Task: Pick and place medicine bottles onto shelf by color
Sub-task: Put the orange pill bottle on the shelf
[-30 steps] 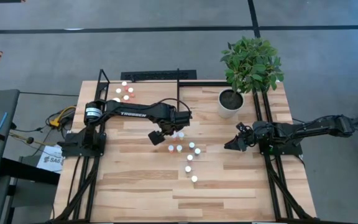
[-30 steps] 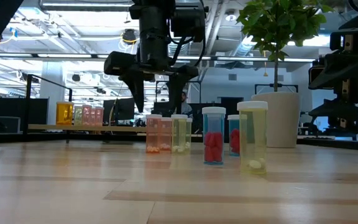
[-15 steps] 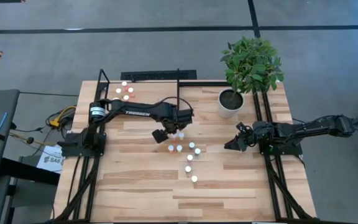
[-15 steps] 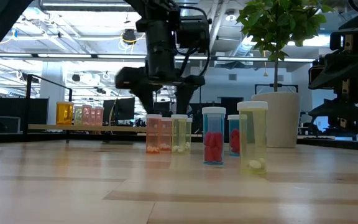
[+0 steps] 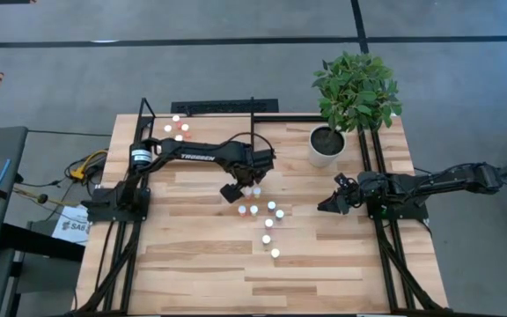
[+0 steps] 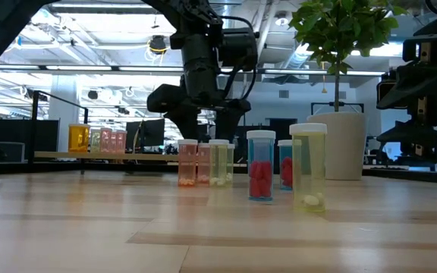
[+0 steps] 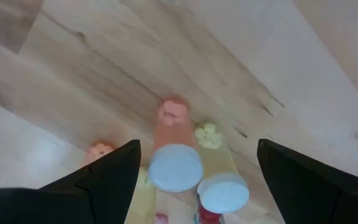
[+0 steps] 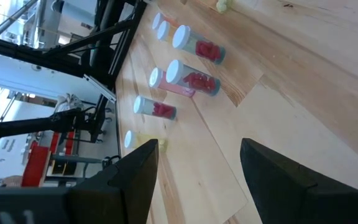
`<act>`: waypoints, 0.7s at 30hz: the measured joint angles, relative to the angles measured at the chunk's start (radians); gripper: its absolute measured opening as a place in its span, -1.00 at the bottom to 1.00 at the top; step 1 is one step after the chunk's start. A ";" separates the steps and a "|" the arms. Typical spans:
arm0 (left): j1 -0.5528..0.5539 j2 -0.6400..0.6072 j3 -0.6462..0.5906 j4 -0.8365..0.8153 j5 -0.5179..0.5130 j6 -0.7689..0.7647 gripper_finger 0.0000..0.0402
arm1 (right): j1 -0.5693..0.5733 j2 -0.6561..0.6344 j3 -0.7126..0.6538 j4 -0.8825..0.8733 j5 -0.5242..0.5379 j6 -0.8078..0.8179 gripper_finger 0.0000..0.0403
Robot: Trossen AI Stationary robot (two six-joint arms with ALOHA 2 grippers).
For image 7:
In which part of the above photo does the pink medicine bottle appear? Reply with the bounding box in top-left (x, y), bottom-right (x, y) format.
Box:
top-left (147, 96), bottom-right (204, 193)
top-left (81, 140), bottom-right (117, 169)

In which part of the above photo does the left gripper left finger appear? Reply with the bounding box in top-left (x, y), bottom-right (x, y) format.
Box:
top-left (0, 139), bottom-right (142, 224)

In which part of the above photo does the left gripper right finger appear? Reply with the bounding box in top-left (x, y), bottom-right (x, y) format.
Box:
top-left (256, 138), bottom-right (358, 224)

